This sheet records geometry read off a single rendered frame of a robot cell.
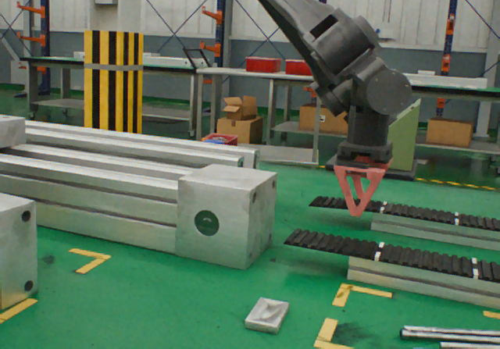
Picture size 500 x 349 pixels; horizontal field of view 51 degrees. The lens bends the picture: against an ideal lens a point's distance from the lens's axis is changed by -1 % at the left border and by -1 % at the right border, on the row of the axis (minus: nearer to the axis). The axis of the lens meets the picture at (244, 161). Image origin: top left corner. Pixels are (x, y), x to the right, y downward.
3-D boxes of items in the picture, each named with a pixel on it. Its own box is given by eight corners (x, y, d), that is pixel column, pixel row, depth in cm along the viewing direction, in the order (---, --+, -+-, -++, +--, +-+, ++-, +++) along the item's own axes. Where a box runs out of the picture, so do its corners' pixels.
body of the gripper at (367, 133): (336, 158, 74) (341, 105, 72) (349, 147, 83) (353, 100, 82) (383, 164, 71) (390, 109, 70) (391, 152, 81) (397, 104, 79)
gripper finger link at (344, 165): (328, 216, 74) (334, 150, 73) (338, 204, 81) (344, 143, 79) (377, 224, 72) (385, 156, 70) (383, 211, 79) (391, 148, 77)
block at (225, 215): (278, 237, 72) (283, 169, 70) (245, 270, 60) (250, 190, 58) (216, 226, 75) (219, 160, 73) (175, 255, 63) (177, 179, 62)
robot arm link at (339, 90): (369, 105, 129) (351, 119, 130) (342, 73, 130) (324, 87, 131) (371, 102, 120) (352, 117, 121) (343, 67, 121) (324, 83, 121)
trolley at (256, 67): (318, 181, 434) (329, 55, 413) (317, 199, 380) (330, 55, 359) (194, 170, 447) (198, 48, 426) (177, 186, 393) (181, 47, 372)
